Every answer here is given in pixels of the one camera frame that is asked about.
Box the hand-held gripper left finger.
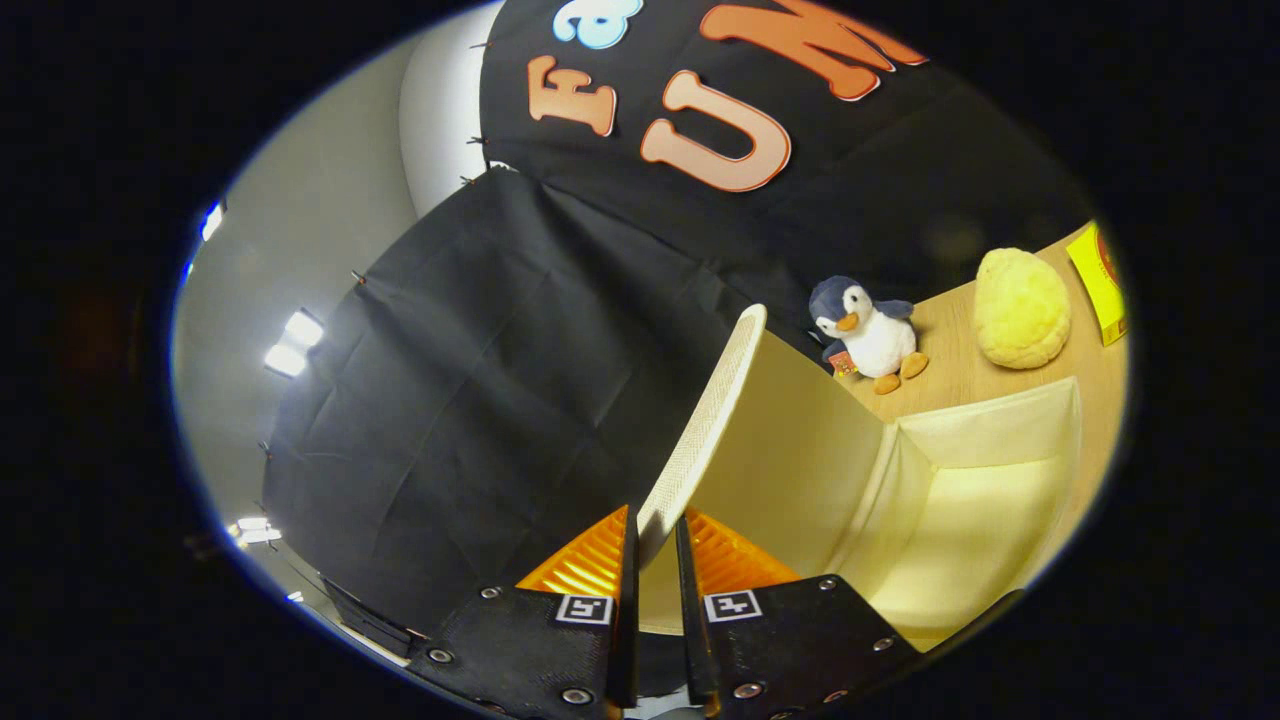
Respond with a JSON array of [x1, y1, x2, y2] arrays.
[[405, 505, 641, 720]]

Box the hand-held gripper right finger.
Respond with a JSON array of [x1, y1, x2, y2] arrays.
[[675, 507, 923, 720]]

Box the beige fabric storage box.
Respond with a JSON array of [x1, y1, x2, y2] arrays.
[[635, 304, 1086, 653]]

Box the penguin plush toy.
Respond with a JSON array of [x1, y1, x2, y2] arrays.
[[808, 276, 931, 396]]

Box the yellow round plush toy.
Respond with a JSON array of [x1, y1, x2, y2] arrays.
[[973, 247, 1072, 371]]

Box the yellow book red circle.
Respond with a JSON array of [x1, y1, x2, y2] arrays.
[[1065, 222, 1129, 347]]

